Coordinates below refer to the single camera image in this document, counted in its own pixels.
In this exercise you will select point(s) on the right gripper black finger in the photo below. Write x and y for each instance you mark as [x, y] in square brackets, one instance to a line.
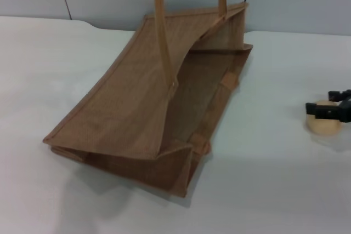
[340, 95]
[326, 112]

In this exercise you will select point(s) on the round egg yolk pastry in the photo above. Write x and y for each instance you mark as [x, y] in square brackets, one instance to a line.
[323, 127]

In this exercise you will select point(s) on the brown woven handbag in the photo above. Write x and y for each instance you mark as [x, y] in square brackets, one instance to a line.
[131, 102]

